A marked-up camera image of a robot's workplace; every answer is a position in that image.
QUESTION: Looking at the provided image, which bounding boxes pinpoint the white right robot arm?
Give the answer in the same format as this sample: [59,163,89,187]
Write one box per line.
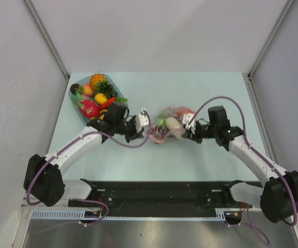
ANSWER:
[182,106,298,223]

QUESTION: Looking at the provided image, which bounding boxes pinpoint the teal plastic food tray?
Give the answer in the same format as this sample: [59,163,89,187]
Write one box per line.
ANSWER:
[69,73,128,125]

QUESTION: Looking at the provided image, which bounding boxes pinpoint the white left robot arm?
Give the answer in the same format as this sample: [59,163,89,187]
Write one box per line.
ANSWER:
[23,103,152,207]

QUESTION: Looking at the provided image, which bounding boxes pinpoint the white toy radish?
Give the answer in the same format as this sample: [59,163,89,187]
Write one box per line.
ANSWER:
[165,117,185,140]

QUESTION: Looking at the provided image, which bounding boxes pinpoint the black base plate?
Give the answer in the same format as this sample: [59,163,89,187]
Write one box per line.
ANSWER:
[68,180,245,217]

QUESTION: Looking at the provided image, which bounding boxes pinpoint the toy pineapple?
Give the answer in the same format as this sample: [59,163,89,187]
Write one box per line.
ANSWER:
[89,74,117,98]

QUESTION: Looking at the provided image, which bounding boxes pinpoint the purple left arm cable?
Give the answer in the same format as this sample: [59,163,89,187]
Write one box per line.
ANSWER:
[26,110,152,206]

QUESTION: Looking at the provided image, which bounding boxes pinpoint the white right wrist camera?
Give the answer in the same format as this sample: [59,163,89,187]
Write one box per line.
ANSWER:
[182,113,195,130]

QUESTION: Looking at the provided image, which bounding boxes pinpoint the clear zip bag pink dots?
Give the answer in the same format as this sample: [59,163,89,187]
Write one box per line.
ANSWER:
[149,106,195,144]

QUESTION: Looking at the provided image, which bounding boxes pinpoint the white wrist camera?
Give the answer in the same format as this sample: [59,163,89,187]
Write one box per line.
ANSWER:
[182,113,195,130]
[135,108,149,133]

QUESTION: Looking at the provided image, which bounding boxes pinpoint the green toy leaf vegetable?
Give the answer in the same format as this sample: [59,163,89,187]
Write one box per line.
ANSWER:
[156,116,166,127]

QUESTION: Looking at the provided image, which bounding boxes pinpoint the aluminium frame post right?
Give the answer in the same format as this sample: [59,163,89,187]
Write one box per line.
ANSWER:
[247,0,297,80]

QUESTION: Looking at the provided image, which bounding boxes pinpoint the red toy dragon fruit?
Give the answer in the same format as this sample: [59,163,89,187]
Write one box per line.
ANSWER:
[76,94,100,119]

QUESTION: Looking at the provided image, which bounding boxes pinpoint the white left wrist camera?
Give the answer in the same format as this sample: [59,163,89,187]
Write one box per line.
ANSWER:
[135,108,149,133]

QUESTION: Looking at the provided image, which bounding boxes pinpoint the aluminium frame post left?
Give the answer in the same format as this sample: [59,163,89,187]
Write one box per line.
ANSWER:
[22,0,70,81]

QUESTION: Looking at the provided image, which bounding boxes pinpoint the orange red toy pepper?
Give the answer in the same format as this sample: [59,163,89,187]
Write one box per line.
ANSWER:
[99,97,117,109]

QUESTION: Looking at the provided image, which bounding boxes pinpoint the dark toy mangosteen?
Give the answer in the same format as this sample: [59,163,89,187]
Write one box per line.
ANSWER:
[70,83,80,95]

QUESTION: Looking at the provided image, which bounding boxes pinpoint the aluminium frame post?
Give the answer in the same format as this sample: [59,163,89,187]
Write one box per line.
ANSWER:
[247,0,297,80]
[22,0,70,81]

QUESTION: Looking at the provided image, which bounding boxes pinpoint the light blue cable duct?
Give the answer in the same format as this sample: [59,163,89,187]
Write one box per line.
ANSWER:
[31,209,226,221]

